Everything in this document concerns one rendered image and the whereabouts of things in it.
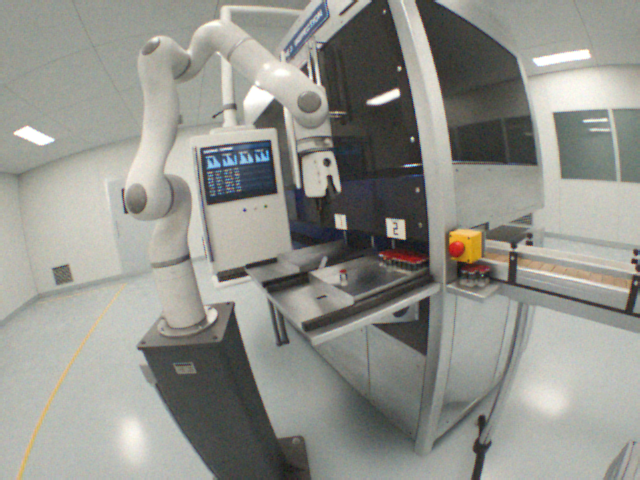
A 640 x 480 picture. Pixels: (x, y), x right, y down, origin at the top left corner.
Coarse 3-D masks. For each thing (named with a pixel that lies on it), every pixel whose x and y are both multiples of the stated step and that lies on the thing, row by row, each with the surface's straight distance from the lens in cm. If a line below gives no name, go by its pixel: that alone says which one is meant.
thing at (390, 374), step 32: (480, 320) 106; (512, 320) 142; (320, 352) 186; (352, 352) 141; (384, 352) 114; (416, 352) 98; (480, 352) 119; (352, 384) 159; (384, 384) 126; (416, 384) 107; (448, 384) 106; (480, 384) 139; (416, 416) 119; (448, 416) 127
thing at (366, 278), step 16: (368, 256) 97; (320, 272) 88; (336, 272) 91; (352, 272) 91; (368, 272) 90; (384, 272) 89; (400, 272) 88; (416, 272) 77; (320, 288) 81; (336, 288) 71; (352, 288) 78; (368, 288) 77; (384, 288) 70
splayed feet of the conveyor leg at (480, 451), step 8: (480, 416) 147; (480, 424) 140; (480, 432) 135; (472, 448) 132; (480, 448) 128; (488, 448) 129; (480, 456) 126; (480, 464) 125; (472, 472) 126; (480, 472) 125
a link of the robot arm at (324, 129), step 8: (320, 88) 64; (328, 112) 65; (328, 120) 63; (296, 128) 63; (304, 128) 61; (312, 128) 60; (320, 128) 61; (328, 128) 62; (296, 136) 63; (304, 136) 61; (312, 136) 60; (320, 136) 61; (328, 136) 62
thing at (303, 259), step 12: (336, 240) 129; (288, 252) 119; (300, 252) 121; (312, 252) 123; (324, 252) 122; (336, 252) 120; (348, 252) 117; (360, 252) 105; (372, 252) 108; (288, 264) 104; (300, 264) 109; (312, 264) 95
